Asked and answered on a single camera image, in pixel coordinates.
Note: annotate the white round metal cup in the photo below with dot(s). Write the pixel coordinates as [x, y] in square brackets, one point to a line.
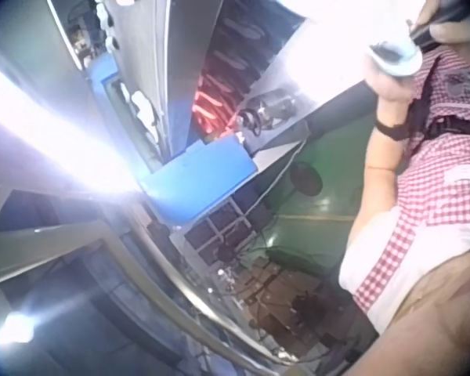
[397, 56]

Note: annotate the black wrist band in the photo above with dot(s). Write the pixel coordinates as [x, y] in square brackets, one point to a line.
[391, 130]

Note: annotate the metal machine part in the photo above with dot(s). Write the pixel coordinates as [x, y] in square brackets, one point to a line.
[263, 110]

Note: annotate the person's left hand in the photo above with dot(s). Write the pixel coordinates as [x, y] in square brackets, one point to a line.
[393, 96]

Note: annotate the curved metal rail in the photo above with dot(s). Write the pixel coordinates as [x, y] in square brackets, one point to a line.
[203, 301]

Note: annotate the shelf with dark compartments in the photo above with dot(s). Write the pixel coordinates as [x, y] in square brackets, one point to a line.
[227, 225]

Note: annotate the blue machine housing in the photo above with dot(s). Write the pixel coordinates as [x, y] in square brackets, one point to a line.
[203, 174]

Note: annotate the black round stool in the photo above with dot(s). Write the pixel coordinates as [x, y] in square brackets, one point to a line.
[305, 179]

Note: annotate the person's right hand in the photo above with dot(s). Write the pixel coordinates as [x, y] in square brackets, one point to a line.
[460, 33]

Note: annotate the person's left fingers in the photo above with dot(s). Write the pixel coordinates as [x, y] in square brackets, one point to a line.
[380, 78]

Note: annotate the grey metal machine column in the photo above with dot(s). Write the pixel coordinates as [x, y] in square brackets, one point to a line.
[156, 58]

